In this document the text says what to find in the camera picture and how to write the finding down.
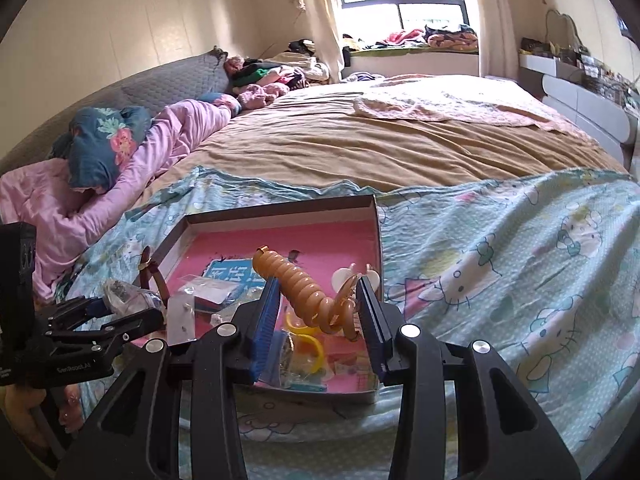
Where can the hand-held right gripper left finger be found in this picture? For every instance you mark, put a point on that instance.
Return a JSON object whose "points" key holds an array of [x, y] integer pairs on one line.
{"points": [[265, 320]]}

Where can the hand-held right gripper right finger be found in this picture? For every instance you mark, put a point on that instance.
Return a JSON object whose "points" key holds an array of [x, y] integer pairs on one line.
{"points": [[372, 320]]}

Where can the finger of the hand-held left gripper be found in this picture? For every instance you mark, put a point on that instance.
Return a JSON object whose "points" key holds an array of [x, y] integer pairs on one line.
{"points": [[77, 312], [135, 327]]}

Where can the crinkled clear plastic bag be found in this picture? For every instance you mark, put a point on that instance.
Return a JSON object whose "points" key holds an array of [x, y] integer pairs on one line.
{"points": [[130, 295]]}

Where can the clear bag with white card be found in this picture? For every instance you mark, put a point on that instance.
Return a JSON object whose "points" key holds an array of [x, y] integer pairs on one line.
{"points": [[235, 295]]}

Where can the small clear earring bag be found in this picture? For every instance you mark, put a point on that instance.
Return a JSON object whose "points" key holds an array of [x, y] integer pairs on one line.
{"points": [[181, 320]]}

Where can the cream flower hair claw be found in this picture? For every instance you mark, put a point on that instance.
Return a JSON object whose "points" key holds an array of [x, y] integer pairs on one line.
{"points": [[345, 277]]}

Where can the shallow cardboard box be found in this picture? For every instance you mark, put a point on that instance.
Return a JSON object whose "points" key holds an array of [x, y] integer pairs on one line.
{"points": [[275, 217]]}

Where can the person's left hand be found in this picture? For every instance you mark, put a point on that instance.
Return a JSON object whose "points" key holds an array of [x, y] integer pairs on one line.
{"points": [[67, 410]]}

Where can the cartoon cat printed bedsheet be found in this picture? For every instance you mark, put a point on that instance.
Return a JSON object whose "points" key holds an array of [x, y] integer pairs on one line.
{"points": [[500, 270]]}

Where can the blue floral pillow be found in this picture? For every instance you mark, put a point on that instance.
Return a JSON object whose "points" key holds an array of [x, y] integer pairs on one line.
{"points": [[100, 140]]}

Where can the grey bed headboard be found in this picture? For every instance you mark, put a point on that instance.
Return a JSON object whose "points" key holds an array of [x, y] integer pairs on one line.
{"points": [[60, 120]]}

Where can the tan blanket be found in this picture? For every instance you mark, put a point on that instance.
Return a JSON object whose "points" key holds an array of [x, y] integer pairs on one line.
{"points": [[375, 150]]}

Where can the pink quilt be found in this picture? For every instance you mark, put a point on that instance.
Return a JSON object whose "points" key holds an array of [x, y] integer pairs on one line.
{"points": [[165, 150]]}

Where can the pink lace blanket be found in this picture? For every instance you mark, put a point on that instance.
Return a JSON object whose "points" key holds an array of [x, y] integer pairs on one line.
{"points": [[450, 100]]}

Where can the pile of clothes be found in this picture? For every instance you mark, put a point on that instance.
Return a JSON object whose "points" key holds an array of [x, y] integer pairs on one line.
{"points": [[270, 77]]}

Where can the grey quilted pillow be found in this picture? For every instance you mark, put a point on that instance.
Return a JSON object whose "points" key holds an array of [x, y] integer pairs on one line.
{"points": [[185, 77]]}

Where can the white window seat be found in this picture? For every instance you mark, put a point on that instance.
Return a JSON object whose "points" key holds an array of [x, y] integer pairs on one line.
{"points": [[410, 64]]}

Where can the clothes on window seat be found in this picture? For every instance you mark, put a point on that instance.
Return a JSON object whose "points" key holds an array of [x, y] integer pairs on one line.
{"points": [[430, 37]]}

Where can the white rounded dresser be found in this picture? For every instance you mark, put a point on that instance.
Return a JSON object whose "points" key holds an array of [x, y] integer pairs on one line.
{"points": [[585, 100]]}

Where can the cream curtain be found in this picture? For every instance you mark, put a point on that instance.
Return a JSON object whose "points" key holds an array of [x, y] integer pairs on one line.
{"points": [[320, 15]]}

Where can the clutter on dresser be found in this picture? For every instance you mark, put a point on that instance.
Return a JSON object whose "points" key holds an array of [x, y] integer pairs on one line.
{"points": [[595, 67]]}

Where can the wavy frame mirror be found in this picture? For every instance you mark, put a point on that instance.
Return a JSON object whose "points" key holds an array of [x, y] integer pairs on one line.
{"points": [[562, 27]]}

